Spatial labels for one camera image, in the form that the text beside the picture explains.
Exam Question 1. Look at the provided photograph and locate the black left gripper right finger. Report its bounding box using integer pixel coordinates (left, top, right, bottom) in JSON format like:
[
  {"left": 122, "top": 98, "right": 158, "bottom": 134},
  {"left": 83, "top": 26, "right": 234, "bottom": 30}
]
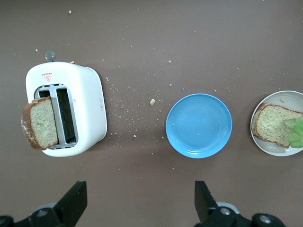
[{"left": 193, "top": 180, "right": 253, "bottom": 227}]

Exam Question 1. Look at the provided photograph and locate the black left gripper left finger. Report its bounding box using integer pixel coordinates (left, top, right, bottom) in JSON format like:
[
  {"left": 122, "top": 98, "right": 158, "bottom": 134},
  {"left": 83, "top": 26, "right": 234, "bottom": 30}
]
[{"left": 14, "top": 180, "right": 88, "bottom": 227}]

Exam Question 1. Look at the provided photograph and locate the brown bread slice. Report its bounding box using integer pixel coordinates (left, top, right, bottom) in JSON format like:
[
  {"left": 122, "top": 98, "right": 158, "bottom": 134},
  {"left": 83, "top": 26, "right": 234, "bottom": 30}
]
[
  {"left": 251, "top": 102, "right": 303, "bottom": 149},
  {"left": 21, "top": 96, "right": 60, "bottom": 151}
]

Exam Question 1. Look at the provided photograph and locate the green lettuce leaf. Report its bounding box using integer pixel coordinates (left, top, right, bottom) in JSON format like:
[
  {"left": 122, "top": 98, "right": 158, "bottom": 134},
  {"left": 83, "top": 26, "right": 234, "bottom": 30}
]
[{"left": 284, "top": 116, "right": 303, "bottom": 149}]

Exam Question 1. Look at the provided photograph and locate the blue plate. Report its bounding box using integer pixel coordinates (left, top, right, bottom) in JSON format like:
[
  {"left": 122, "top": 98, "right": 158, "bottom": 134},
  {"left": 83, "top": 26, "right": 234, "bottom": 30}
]
[{"left": 165, "top": 93, "right": 233, "bottom": 159}]

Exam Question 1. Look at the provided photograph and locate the beige plate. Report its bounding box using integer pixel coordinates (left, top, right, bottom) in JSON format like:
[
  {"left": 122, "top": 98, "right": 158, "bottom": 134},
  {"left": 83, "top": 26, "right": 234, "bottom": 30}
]
[{"left": 250, "top": 90, "right": 303, "bottom": 157}]

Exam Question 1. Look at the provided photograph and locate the white toaster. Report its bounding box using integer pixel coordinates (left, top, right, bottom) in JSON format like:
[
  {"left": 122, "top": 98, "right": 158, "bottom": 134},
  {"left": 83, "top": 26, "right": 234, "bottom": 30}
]
[{"left": 25, "top": 51, "right": 108, "bottom": 157}]

